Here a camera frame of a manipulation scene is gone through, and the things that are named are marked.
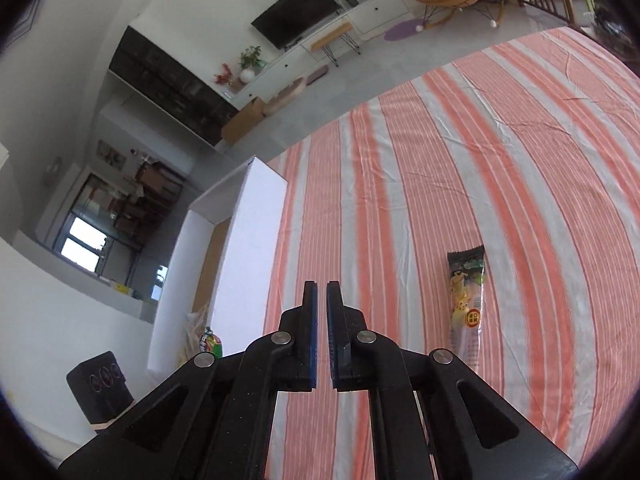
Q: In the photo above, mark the purple round rug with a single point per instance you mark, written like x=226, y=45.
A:
x=402, y=30

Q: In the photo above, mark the green and red snack packet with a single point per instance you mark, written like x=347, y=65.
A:
x=210, y=342

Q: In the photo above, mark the white television cabinet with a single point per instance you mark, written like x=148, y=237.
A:
x=380, y=10

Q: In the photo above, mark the black box with circles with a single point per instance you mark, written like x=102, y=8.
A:
x=100, y=390

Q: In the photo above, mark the green plant in glass vase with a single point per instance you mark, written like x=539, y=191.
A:
x=251, y=57

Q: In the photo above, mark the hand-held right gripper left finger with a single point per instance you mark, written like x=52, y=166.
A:
x=312, y=330

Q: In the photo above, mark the black television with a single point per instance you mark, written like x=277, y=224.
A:
x=295, y=15

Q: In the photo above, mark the wooden bench with metal legs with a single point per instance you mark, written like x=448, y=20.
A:
x=330, y=32

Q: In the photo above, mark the red flowers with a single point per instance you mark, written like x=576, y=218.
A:
x=224, y=75

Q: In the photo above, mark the long dark cartoon snack packet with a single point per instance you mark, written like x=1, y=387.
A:
x=467, y=300

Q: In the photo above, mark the white cardboard box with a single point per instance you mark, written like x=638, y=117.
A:
x=250, y=240

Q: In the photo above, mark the white round vase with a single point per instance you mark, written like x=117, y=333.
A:
x=246, y=75

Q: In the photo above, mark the brown cardboard box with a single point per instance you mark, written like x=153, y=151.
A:
x=242, y=120

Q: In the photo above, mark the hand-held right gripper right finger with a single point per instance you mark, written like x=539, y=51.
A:
x=332, y=330

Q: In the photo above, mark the dark glass cabinet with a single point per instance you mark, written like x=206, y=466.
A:
x=165, y=85

